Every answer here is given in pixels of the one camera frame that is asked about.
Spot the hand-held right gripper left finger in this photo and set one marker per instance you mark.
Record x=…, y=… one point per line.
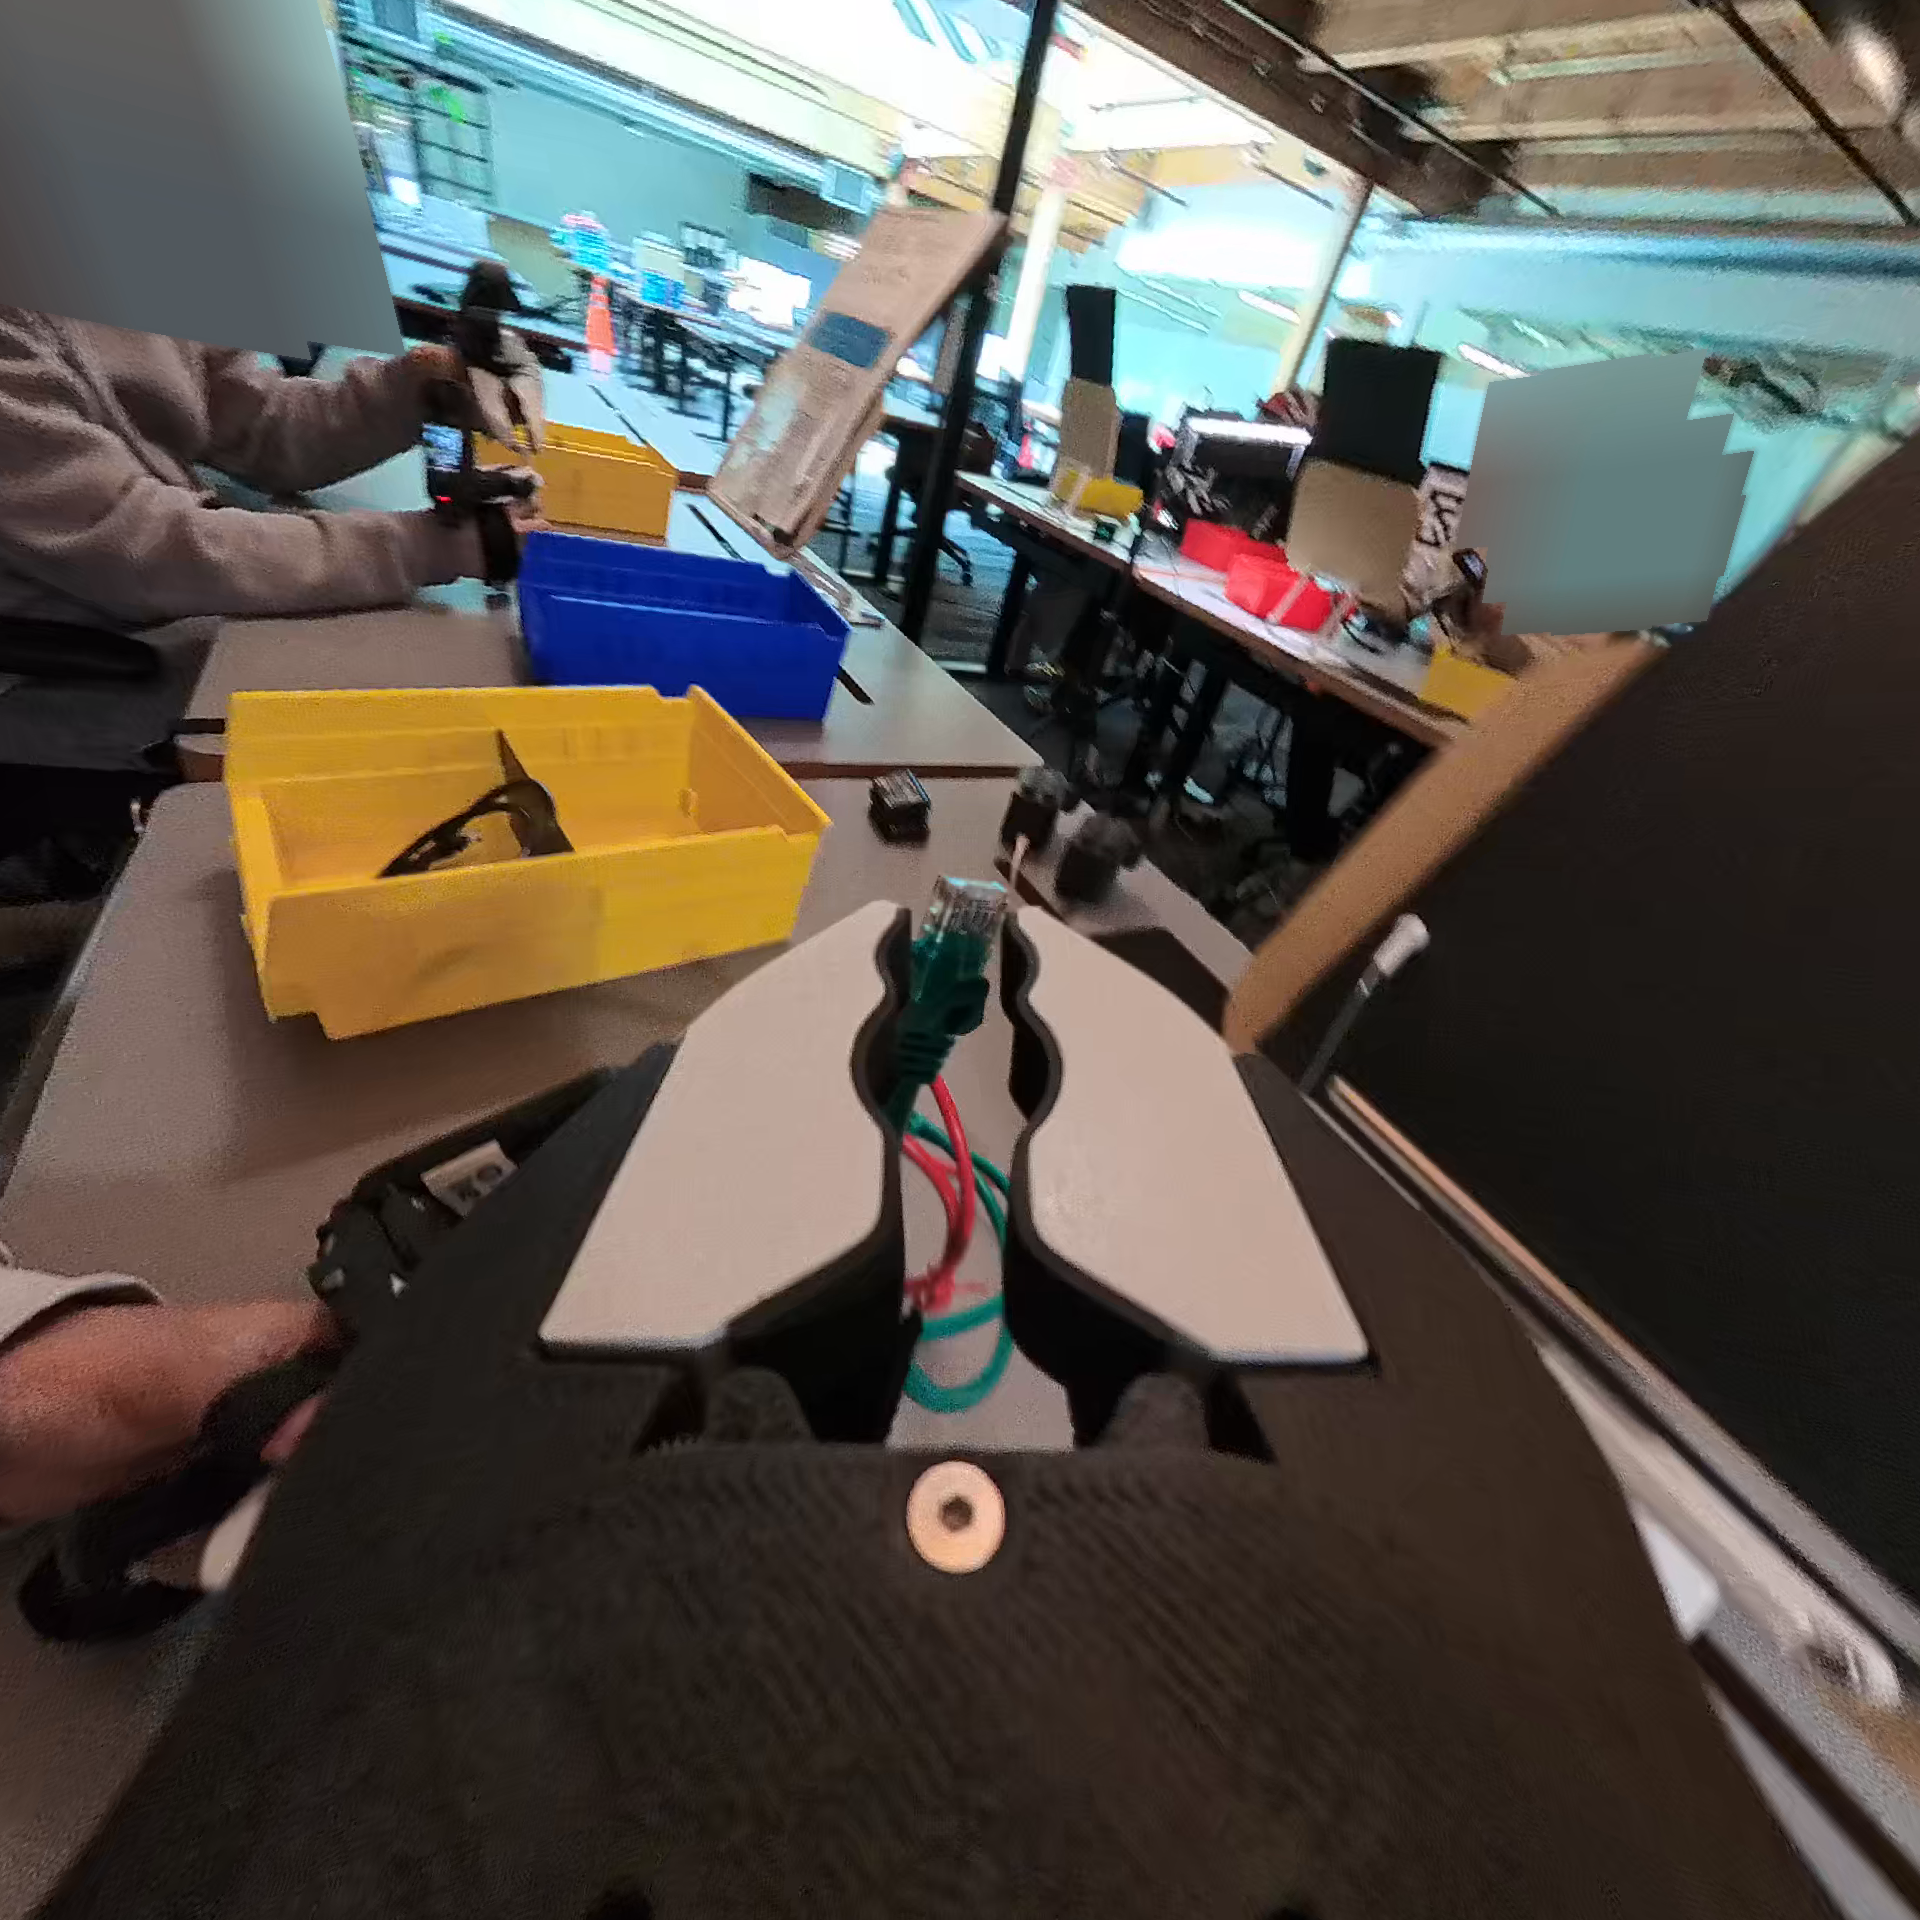
x=751, y=1170

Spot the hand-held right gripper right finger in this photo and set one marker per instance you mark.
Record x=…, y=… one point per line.
x=1155, y=1170

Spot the person's left forearm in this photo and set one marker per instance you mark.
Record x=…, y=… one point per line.
x=44, y=1300

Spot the grey desk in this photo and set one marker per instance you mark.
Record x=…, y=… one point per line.
x=932, y=705
x=182, y=1110

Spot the person's left hand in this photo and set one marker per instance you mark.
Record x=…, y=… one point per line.
x=119, y=1394

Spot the large yellow plastic bin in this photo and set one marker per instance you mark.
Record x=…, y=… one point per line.
x=599, y=930

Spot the small black device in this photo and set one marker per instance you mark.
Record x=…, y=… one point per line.
x=1036, y=812
x=1103, y=857

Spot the grey metal rod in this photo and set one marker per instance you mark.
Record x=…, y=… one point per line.
x=1388, y=954

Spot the small black adapter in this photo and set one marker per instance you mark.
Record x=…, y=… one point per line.
x=901, y=805

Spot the black divider panel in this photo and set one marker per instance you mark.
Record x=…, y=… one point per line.
x=1651, y=974

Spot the blue plastic bin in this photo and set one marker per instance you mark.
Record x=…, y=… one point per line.
x=675, y=629

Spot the wooden workbench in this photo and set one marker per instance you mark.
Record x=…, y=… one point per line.
x=1200, y=599

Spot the little yellow bin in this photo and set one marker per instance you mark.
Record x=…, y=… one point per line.
x=1464, y=682

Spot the red plastic bin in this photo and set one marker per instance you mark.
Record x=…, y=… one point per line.
x=1276, y=592
x=1232, y=542

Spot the cardboard box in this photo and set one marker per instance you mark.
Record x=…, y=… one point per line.
x=1349, y=533

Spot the cardboard sign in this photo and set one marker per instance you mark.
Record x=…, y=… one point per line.
x=840, y=389

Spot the black pole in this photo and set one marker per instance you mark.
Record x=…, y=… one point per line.
x=975, y=375

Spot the aluminium frame rail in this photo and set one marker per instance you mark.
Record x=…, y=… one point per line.
x=1769, y=1622

